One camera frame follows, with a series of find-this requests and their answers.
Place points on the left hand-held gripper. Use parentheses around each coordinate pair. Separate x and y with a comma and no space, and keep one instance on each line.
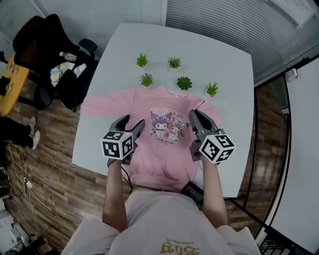
(112,149)

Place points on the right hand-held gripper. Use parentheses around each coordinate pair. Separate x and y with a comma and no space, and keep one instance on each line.
(216,147)

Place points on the pink cartoon print sweatshirt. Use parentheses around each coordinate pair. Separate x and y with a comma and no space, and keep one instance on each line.
(159,157)

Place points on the person's right forearm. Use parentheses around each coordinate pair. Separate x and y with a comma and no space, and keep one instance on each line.
(214,199)

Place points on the person's left forearm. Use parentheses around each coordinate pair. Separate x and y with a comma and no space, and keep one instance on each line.
(115,199)

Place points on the person's white t-shirt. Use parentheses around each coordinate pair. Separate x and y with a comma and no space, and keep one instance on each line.
(164,224)

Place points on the tall spiky potted plant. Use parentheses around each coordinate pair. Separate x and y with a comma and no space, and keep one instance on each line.
(212,89)

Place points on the dark green succulent plant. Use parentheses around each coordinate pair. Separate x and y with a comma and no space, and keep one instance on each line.
(184,83)

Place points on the spiky green potted plant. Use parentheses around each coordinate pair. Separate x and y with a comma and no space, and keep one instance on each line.
(146,80)
(142,59)

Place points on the bushy green potted plant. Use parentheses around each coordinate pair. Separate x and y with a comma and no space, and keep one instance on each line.
(174,62)

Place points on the black waist battery pack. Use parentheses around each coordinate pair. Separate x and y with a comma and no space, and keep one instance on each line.
(192,193)

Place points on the small iridescent cloth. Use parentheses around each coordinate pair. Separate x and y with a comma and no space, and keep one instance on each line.
(80,69)

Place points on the black metal whiteboard stand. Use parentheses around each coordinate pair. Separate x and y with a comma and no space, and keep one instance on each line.
(246,198)

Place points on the large iridescent cloth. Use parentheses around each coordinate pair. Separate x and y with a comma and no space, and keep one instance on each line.
(59,72)

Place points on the clear plastic water bottle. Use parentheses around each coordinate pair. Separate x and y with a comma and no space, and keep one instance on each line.
(67,55)

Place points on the large whiteboard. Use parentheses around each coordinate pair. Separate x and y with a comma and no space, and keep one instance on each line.
(304,149)

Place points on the white power strip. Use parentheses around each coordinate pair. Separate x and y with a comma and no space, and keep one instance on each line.
(28,183)

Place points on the yellow wooden round table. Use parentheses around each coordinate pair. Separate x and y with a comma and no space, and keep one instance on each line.
(15,99)

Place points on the black office chair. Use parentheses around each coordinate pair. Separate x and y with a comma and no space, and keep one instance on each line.
(42,37)

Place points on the white wall box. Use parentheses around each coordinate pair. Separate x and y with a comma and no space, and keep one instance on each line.
(291,74)

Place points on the black picture frame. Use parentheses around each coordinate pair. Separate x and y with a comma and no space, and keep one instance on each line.
(4,86)

